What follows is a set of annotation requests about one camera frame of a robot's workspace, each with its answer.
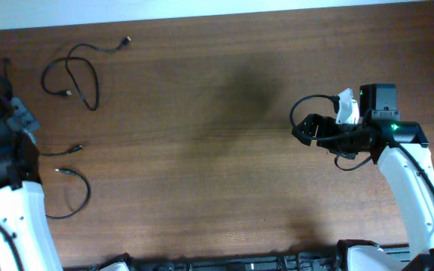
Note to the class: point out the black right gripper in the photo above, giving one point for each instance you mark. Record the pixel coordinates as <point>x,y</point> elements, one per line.
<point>314,120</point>

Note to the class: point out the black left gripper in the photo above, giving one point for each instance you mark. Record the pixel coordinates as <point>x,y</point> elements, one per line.
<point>29,119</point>

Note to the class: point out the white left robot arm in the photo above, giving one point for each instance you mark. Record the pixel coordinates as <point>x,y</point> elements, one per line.
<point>25,239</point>

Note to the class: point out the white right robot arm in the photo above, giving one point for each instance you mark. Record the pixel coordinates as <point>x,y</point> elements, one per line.
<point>372,124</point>

